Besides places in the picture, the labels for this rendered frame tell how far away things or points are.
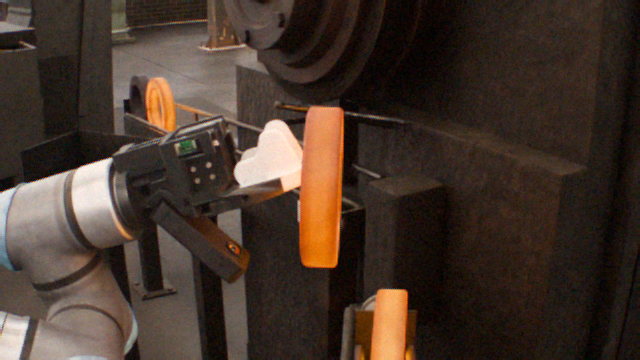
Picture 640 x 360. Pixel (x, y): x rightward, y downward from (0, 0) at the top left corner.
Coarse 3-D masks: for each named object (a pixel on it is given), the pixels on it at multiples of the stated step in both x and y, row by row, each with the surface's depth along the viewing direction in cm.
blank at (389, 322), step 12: (384, 300) 70; (396, 300) 70; (384, 312) 68; (396, 312) 68; (384, 324) 67; (396, 324) 67; (372, 336) 66; (384, 336) 66; (396, 336) 66; (372, 348) 66; (384, 348) 65; (396, 348) 65
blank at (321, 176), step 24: (312, 120) 62; (336, 120) 62; (312, 144) 60; (336, 144) 60; (312, 168) 59; (336, 168) 59; (312, 192) 59; (336, 192) 59; (312, 216) 59; (336, 216) 59; (312, 240) 60; (336, 240) 61; (312, 264) 64; (336, 264) 65
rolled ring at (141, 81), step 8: (136, 80) 205; (144, 80) 203; (136, 88) 212; (144, 88) 202; (136, 96) 214; (144, 96) 201; (136, 104) 215; (144, 104) 202; (136, 112) 214; (144, 112) 203
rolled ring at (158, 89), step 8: (152, 80) 192; (160, 80) 190; (152, 88) 193; (160, 88) 187; (168, 88) 188; (152, 96) 197; (160, 96) 187; (168, 96) 187; (152, 104) 199; (168, 104) 187; (152, 112) 199; (168, 112) 187; (152, 120) 199; (160, 120) 200; (168, 120) 188; (168, 128) 189
